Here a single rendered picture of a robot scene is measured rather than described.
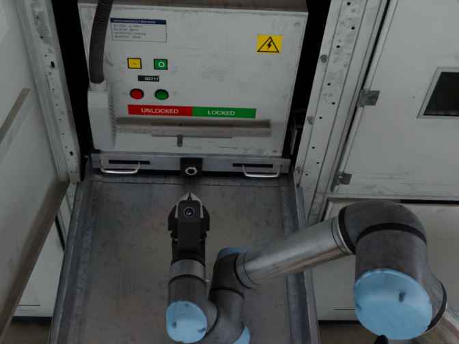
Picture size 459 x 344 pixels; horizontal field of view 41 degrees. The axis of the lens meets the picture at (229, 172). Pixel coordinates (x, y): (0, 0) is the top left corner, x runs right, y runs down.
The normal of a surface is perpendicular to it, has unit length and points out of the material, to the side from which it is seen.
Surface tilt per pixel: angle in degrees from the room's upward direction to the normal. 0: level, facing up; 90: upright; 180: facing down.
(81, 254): 0
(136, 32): 90
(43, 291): 90
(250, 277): 73
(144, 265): 0
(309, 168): 90
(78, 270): 0
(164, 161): 90
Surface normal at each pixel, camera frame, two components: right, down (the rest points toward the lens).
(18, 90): 0.99, 0.16
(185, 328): 0.03, 0.65
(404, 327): -0.24, 0.66
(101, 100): 0.04, 0.36
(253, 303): 0.06, -0.64
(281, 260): -0.59, 0.14
